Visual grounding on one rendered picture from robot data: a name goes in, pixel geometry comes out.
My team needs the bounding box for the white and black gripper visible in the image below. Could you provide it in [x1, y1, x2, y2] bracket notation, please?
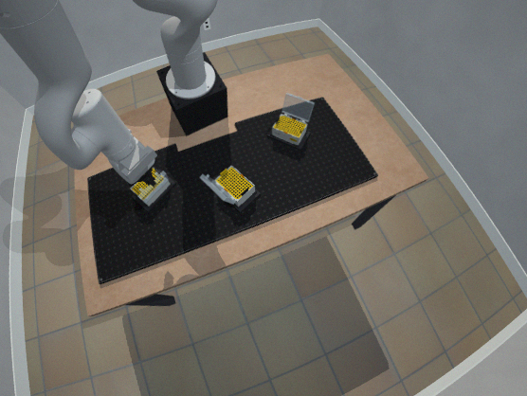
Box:
[108, 137, 156, 187]

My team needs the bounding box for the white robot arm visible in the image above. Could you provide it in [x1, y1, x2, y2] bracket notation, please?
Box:
[0, 0, 218, 181]

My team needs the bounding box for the yellow tip rack insert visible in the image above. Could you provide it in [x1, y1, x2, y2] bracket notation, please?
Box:
[274, 116, 306, 137]
[216, 167, 253, 199]
[132, 169, 159, 195]

